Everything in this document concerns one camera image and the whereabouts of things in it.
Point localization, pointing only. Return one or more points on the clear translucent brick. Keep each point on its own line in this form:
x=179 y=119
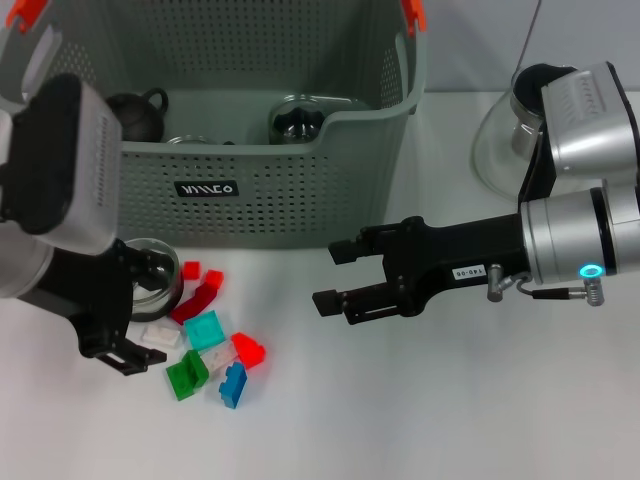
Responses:
x=217 y=357

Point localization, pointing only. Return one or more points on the grey perforated storage basket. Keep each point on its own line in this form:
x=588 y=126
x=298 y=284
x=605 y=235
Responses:
x=250 y=210

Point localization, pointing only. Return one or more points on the bright red sloped brick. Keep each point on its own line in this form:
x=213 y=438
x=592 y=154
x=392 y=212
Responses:
x=250 y=352

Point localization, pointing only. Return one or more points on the blue brick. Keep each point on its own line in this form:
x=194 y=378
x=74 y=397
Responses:
x=232 y=387

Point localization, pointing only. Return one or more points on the dark red long brick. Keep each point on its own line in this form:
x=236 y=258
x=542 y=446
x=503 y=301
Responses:
x=195 y=305

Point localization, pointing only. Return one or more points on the glass carafe black lid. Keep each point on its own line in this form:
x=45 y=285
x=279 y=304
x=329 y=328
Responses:
x=530 y=85

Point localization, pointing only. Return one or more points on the green brick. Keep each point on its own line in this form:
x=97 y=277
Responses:
x=180 y=385

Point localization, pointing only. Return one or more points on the black clay teapot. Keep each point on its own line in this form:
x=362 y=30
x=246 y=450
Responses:
x=137 y=120

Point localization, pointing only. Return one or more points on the small red square brick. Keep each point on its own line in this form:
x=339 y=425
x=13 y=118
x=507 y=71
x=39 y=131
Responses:
x=192 y=271
x=215 y=280

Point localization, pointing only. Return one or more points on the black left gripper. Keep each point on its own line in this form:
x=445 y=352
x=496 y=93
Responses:
x=95 y=300

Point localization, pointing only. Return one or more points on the teal square brick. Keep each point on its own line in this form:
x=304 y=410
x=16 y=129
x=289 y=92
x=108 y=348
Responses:
x=205 y=330

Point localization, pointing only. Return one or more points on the white flat brick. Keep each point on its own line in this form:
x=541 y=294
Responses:
x=160 y=336

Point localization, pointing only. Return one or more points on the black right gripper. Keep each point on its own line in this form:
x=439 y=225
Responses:
x=450 y=255

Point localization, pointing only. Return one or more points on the glass teacup black sleeve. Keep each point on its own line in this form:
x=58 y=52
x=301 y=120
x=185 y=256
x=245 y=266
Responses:
x=187 y=140
x=160 y=310
x=297 y=125

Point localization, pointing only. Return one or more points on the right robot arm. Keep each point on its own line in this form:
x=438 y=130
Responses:
x=560 y=235

